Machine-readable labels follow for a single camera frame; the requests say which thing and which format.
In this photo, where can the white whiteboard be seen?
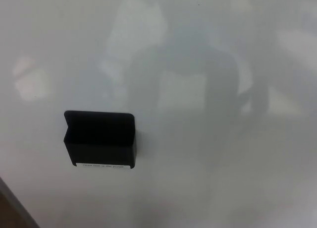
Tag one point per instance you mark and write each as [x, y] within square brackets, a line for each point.
[198, 114]

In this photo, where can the black magnetic marker holder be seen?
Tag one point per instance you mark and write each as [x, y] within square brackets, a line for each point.
[99, 136]

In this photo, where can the grey whiteboard frame edge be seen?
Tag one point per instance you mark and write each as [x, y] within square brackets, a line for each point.
[17, 208]

